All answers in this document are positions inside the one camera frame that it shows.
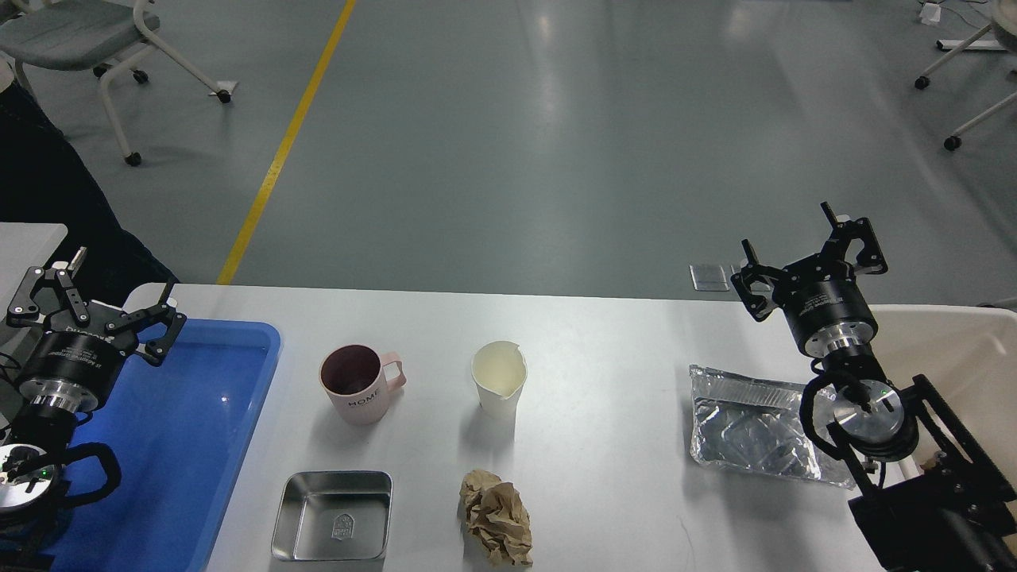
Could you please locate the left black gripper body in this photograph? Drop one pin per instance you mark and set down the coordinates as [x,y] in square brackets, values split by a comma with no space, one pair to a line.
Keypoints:
[75,363]

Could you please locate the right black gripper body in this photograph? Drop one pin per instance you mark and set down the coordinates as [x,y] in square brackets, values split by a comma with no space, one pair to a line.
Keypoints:
[821,303]

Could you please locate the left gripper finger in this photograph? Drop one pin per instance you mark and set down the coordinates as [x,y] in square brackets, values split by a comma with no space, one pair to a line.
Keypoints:
[43,292]
[150,332]

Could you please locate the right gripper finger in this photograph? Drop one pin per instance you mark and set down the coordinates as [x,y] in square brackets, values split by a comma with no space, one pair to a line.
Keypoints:
[851,249]
[761,288]

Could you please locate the aluminium foil container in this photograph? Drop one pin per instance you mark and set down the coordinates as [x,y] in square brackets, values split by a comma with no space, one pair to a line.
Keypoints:
[743,424]

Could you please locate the pink HOME mug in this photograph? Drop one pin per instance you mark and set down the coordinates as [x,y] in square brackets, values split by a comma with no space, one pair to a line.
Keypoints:
[360,382]

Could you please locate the steel rectangular tray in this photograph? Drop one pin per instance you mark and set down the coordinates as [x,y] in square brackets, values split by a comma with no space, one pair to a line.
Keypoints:
[333,516]

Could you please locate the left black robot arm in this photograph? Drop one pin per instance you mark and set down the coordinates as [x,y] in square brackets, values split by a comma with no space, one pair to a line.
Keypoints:
[45,476]

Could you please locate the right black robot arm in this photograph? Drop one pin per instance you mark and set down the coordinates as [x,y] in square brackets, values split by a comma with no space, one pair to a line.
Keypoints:
[931,499]

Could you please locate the metal floor plate left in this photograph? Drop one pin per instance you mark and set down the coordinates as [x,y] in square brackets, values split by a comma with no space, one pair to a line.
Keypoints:
[709,277]

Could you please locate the white side table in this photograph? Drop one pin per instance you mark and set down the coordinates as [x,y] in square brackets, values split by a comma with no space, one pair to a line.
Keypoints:
[22,245]

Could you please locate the blue plastic tray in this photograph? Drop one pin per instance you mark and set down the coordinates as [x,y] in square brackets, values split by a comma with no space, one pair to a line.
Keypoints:
[179,432]

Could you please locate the person in dark trousers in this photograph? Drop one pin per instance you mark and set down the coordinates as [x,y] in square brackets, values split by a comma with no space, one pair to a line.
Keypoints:
[45,181]

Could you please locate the beige plastic bin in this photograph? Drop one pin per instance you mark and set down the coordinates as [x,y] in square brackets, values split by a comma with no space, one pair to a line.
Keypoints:
[969,355]

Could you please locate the white paper cup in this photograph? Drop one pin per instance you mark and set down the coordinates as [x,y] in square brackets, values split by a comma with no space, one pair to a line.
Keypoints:
[499,372]

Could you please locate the grey office chair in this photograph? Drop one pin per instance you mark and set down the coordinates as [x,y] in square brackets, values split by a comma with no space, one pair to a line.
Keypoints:
[106,37]

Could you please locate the crumpled brown paper ball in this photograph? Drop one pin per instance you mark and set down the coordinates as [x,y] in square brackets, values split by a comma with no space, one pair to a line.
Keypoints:
[494,514]

